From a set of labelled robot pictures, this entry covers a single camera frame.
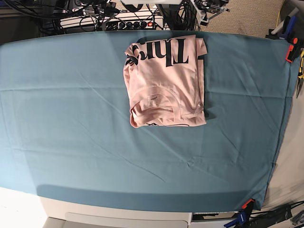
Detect pink T-shirt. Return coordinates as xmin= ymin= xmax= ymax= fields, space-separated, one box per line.
xmin=123 ymin=35 xmax=208 ymax=128

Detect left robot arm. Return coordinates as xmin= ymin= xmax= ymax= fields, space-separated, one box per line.
xmin=191 ymin=0 xmax=230 ymax=26

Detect teal table cloth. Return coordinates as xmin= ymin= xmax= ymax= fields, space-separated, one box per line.
xmin=0 ymin=30 xmax=300 ymax=212

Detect white power strip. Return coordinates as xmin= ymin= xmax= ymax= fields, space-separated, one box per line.
xmin=59 ymin=14 xmax=165 ymax=31

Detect orange blue clamp bottom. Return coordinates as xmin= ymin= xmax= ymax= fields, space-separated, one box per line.
xmin=224 ymin=199 xmax=255 ymax=228

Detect orange black clamp right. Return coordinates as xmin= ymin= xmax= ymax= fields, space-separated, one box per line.
xmin=285 ymin=38 xmax=301 ymax=63

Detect blue clamp top right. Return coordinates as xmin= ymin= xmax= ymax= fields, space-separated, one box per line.
xmin=265 ymin=16 xmax=297 ymax=42

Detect yellow handled pliers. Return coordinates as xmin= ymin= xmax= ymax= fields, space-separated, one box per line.
xmin=296 ymin=48 xmax=304 ymax=98

